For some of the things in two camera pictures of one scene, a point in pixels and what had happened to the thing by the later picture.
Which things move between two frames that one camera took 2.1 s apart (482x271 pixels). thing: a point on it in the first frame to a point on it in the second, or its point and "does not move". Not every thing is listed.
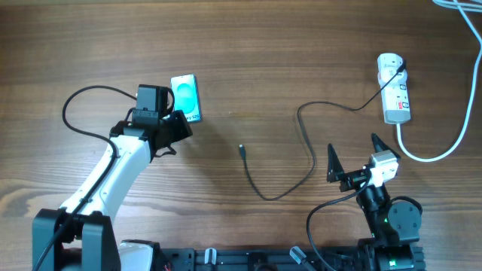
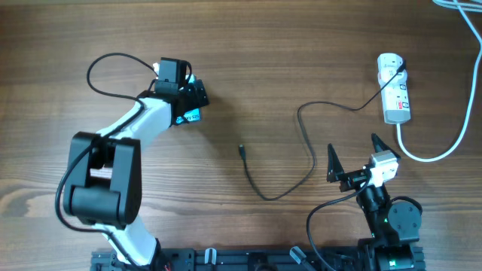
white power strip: [395, 97] does not move
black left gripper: [182, 129] to [192, 101]
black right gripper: [336, 172] does not move
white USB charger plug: [385, 74] does not move
